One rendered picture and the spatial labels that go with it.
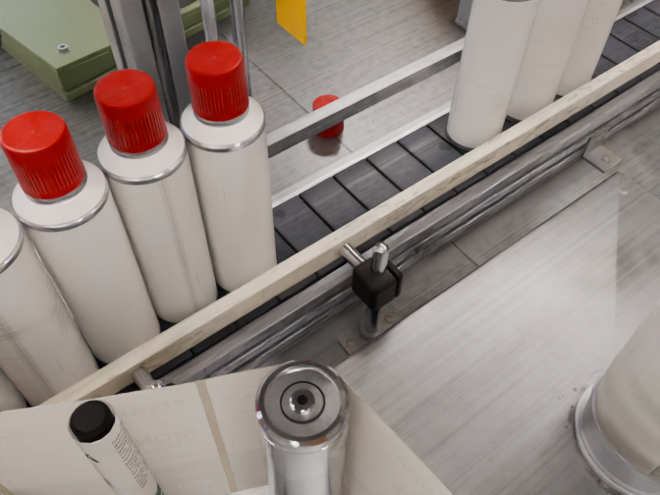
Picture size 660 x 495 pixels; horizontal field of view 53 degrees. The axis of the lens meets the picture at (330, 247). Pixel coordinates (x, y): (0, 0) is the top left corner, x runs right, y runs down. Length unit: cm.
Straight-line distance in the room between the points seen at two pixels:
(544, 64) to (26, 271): 46
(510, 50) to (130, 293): 35
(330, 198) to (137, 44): 20
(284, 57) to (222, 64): 44
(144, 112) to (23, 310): 13
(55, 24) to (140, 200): 48
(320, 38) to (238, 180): 45
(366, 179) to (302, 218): 7
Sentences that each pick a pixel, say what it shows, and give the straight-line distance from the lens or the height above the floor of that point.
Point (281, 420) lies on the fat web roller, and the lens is 27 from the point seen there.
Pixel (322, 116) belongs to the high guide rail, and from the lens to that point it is 53.
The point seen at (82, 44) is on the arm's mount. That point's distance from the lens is 80.
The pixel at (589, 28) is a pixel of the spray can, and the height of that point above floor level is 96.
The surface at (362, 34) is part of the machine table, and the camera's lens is 85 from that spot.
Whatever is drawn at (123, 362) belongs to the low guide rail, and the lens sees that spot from 46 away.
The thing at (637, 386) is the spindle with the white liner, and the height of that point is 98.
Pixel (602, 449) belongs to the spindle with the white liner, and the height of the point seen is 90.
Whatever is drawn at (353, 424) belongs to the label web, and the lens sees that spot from 30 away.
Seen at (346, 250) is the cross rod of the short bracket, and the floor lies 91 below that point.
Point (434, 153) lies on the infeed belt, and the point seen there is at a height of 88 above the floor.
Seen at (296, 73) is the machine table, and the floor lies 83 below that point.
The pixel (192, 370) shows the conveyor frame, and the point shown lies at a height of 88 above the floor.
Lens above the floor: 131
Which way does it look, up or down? 52 degrees down
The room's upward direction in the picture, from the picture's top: 2 degrees clockwise
